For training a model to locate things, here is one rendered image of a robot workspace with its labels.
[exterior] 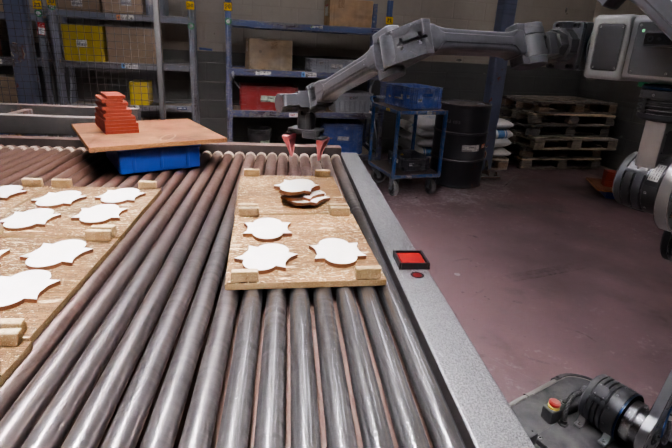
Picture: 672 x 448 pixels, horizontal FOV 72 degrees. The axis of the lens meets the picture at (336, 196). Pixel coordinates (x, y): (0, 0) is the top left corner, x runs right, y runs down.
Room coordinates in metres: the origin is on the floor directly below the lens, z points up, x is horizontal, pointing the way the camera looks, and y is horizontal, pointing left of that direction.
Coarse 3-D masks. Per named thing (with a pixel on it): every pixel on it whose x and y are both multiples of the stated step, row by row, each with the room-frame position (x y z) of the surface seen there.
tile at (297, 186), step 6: (288, 180) 1.46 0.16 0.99; (294, 180) 1.47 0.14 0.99; (300, 180) 1.47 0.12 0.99; (306, 180) 1.47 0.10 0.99; (276, 186) 1.40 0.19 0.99; (282, 186) 1.39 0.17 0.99; (288, 186) 1.40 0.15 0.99; (294, 186) 1.40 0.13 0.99; (300, 186) 1.40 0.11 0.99; (306, 186) 1.41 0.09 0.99; (312, 186) 1.41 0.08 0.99; (318, 186) 1.43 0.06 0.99; (282, 192) 1.36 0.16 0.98; (288, 192) 1.35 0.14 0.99; (294, 192) 1.35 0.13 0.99; (300, 192) 1.36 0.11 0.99; (306, 192) 1.37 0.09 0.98
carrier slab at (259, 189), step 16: (240, 176) 1.67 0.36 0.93; (256, 176) 1.68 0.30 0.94; (272, 176) 1.69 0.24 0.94; (288, 176) 1.70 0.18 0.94; (304, 176) 1.71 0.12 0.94; (240, 192) 1.48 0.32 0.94; (256, 192) 1.49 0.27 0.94; (272, 192) 1.50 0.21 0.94; (336, 192) 1.54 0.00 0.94; (272, 208) 1.34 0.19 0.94; (288, 208) 1.35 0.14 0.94; (304, 208) 1.36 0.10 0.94; (320, 208) 1.36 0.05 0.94
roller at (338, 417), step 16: (304, 160) 2.03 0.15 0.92; (320, 288) 0.90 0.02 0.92; (320, 304) 0.84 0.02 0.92; (320, 320) 0.78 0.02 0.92; (320, 336) 0.73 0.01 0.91; (336, 336) 0.73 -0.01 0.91; (320, 352) 0.69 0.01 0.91; (336, 352) 0.68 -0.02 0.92; (320, 368) 0.66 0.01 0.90; (336, 368) 0.64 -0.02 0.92; (336, 384) 0.60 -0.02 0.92; (336, 400) 0.57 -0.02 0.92; (336, 416) 0.54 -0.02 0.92; (352, 416) 0.55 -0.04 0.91; (336, 432) 0.51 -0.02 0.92; (352, 432) 0.51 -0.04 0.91
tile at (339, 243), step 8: (328, 240) 1.10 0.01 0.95; (336, 240) 1.10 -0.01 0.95; (344, 240) 1.10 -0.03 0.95; (312, 248) 1.05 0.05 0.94; (320, 248) 1.04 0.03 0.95; (328, 248) 1.05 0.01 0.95; (336, 248) 1.05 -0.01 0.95; (344, 248) 1.05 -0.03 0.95; (352, 248) 1.05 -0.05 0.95; (320, 256) 1.00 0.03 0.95; (328, 256) 1.00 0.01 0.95; (336, 256) 1.00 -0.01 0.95; (344, 256) 1.01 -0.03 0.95; (352, 256) 1.01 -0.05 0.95; (360, 256) 1.02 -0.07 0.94; (328, 264) 0.98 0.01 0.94; (336, 264) 0.97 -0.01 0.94; (344, 264) 0.97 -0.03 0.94; (352, 264) 0.98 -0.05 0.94
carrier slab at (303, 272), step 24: (240, 216) 1.26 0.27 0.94; (264, 216) 1.27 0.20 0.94; (288, 216) 1.28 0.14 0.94; (312, 216) 1.29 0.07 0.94; (336, 216) 1.30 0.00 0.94; (240, 240) 1.09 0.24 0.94; (288, 240) 1.11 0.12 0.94; (312, 240) 1.12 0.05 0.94; (360, 240) 1.13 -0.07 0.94; (240, 264) 0.96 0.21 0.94; (288, 264) 0.97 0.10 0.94; (312, 264) 0.98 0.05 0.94; (360, 264) 0.99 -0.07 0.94; (240, 288) 0.87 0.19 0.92; (264, 288) 0.88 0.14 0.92
